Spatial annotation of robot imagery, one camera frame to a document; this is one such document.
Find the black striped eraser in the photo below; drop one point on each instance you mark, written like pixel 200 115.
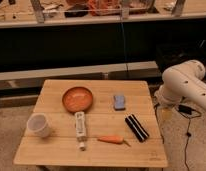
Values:
pixel 136 127

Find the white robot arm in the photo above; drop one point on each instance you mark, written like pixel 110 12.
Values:
pixel 183 80

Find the blue sponge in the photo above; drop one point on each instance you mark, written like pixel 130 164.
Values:
pixel 119 102

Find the orange plate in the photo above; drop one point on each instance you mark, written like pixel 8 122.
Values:
pixel 77 99

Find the orange carrot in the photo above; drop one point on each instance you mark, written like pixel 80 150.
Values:
pixel 113 139

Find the white tube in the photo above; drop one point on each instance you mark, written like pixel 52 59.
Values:
pixel 81 133

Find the black box on floor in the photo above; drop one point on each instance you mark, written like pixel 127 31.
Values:
pixel 168 55

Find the wooden table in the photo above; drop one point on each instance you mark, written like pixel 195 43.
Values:
pixel 61 148

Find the white plastic cup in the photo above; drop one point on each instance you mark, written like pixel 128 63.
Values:
pixel 38 125

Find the black power adapter with cable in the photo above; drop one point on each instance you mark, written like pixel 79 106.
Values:
pixel 188 113

